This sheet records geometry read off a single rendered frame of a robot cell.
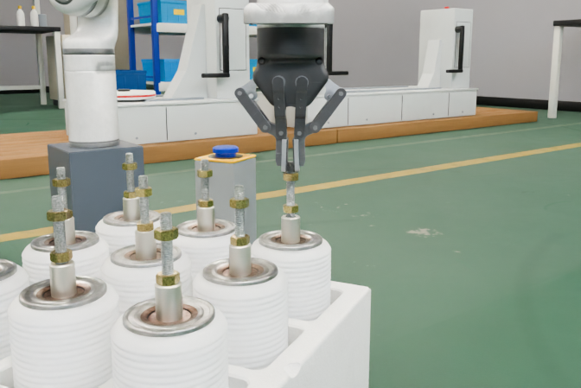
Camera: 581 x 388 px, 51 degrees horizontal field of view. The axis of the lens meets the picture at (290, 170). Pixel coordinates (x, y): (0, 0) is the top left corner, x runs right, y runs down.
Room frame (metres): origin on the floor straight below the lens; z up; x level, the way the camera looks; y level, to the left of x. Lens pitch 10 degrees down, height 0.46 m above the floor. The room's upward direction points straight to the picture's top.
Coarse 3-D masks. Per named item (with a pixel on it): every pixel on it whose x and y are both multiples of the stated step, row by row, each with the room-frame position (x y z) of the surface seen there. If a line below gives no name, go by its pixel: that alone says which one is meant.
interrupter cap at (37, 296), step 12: (84, 276) 0.56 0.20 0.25; (36, 288) 0.53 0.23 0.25; (48, 288) 0.53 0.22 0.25; (84, 288) 0.53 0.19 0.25; (96, 288) 0.53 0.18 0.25; (24, 300) 0.50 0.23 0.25; (36, 300) 0.50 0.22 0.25; (48, 300) 0.50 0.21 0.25; (60, 300) 0.50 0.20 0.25; (72, 300) 0.50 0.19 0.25; (84, 300) 0.50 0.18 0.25; (96, 300) 0.51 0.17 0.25
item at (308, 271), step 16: (256, 240) 0.69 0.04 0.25; (256, 256) 0.66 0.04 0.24; (272, 256) 0.65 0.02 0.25; (288, 256) 0.64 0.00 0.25; (304, 256) 0.64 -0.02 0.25; (320, 256) 0.65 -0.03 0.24; (288, 272) 0.64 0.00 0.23; (304, 272) 0.64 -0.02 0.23; (320, 272) 0.65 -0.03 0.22; (288, 288) 0.64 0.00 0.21; (304, 288) 0.64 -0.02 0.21; (320, 288) 0.65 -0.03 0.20; (288, 304) 0.64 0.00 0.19; (304, 304) 0.64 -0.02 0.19; (320, 304) 0.65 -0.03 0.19; (304, 320) 0.64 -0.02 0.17
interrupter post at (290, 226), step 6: (282, 216) 0.69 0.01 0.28; (282, 222) 0.68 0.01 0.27; (288, 222) 0.68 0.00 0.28; (294, 222) 0.68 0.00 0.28; (282, 228) 0.68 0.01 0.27; (288, 228) 0.68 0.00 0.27; (294, 228) 0.68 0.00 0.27; (282, 234) 0.68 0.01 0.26; (288, 234) 0.68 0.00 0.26; (294, 234) 0.68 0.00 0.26; (282, 240) 0.68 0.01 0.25; (288, 240) 0.68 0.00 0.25; (294, 240) 0.68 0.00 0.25
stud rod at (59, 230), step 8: (56, 200) 0.52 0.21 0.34; (56, 208) 0.52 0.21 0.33; (56, 224) 0.52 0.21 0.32; (64, 224) 0.52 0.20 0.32; (56, 232) 0.52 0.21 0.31; (64, 232) 0.52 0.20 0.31; (56, 240) 0.52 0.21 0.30; (64, 240) 0.52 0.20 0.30; (56, 248) 0.52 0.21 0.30; (64, 248) 0.52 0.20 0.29
